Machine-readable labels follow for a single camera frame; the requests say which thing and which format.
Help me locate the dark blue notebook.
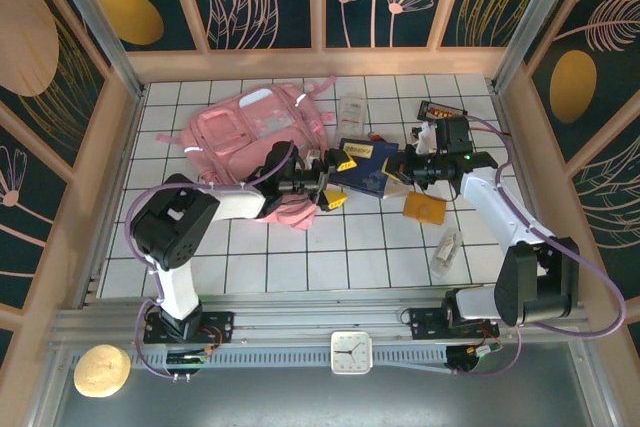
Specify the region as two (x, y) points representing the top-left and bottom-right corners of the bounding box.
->
(327, 139), (401, 198)

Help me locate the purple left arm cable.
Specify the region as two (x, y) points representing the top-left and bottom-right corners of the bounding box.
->
(124, 141), (297, 381)

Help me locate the thin red cable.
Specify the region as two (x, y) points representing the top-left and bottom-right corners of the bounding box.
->
(472, 122), (512, 137)

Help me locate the pink backpack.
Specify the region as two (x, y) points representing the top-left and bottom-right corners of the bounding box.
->
(155, 75), (337, 233)

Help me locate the white square clock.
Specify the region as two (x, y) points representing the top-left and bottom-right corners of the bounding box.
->
(330, 330), (374, 375)

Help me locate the clear plastic stationery package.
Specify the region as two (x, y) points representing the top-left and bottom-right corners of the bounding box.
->
(337, 92), (369, 138)

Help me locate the aluminium mounting rail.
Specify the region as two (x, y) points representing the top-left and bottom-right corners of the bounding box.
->
(49, 291), (589, 346)

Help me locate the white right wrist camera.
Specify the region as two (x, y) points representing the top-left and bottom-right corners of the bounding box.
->
(412, 120), (437, 154)

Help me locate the yellow-brown wallet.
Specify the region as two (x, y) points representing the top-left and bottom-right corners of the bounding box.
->
(402, 190), (447, 224)

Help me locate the round yellow sponge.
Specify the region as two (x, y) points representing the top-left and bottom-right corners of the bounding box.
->
(73, 344), (132, 399)

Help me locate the black charger board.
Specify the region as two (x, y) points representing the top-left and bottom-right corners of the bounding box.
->
(418, 99), (469, 122)

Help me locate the aluminium frame post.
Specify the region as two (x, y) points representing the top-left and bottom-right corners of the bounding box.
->
(491, 0), (586, 94)
(42, 0), (147, 98)

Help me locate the grey slotted cable duct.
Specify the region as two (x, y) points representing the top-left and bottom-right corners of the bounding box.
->
(132, 345), (451, 374)

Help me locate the black controller module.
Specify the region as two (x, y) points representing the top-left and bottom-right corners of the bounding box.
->
(446, 344), (504, 377)
(166, 346), (215, 382)

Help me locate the grey metal plate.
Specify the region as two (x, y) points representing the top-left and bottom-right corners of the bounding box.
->
(27, 339), (619, 427)

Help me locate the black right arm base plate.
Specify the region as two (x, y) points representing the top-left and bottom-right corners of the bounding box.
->
(409, 306), (500, 341)

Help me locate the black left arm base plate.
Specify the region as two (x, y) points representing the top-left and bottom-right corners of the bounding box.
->
(143, 311), (235, 345)

